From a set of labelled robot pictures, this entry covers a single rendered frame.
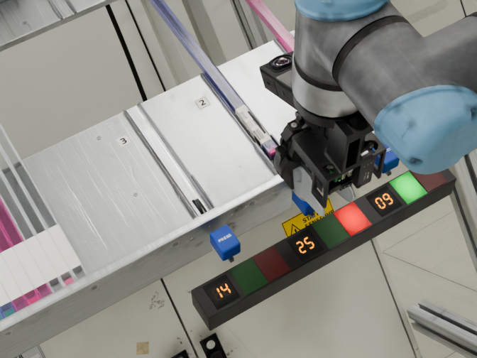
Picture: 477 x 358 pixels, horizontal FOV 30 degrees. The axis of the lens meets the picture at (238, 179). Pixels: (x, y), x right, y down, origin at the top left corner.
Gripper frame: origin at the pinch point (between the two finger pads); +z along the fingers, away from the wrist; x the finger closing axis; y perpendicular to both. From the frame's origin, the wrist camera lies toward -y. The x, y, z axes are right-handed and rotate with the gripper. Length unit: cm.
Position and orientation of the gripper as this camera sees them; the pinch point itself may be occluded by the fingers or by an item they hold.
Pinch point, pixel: (308, 188)
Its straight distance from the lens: 100.8
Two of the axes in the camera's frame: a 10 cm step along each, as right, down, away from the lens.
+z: 0.2, 5.5, 8.4
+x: 8.5, -4.4, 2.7
